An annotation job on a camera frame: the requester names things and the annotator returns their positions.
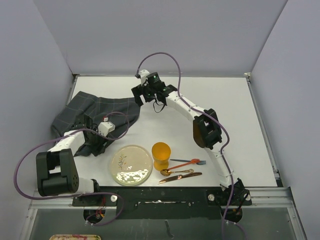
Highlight dark grey checked cloth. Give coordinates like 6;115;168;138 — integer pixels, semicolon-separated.
51;91;141;145

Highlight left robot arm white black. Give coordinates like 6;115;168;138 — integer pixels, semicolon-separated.
36;118;116;206

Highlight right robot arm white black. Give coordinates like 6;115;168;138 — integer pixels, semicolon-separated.
131;69;251;205

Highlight beige plate with plant motif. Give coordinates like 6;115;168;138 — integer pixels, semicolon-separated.
108;144;153;187

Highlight orange plastic cup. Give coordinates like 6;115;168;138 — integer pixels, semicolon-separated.
151;142;171;171

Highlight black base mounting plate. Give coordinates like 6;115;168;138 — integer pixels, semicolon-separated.
72;186;252;220

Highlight gold metal spoon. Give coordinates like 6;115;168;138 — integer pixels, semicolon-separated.
160;169;194;177

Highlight orange plastic fork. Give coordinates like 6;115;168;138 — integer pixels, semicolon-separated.
168;158;200;170

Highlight blue plastic fork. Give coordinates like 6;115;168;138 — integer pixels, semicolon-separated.
170;158;207;165

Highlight copper metal knife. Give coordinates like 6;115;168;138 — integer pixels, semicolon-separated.
158;172;203;185

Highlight floral tray edge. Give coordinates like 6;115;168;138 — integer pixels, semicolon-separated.
49;234;102;240

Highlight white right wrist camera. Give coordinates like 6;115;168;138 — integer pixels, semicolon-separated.
138;69;150;85

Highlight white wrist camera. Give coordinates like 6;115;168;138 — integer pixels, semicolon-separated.
97;117;116;137
138;69;150;85

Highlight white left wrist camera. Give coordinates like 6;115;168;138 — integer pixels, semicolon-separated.
97;117;116;137

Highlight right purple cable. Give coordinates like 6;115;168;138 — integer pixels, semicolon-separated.
136;51;248;240

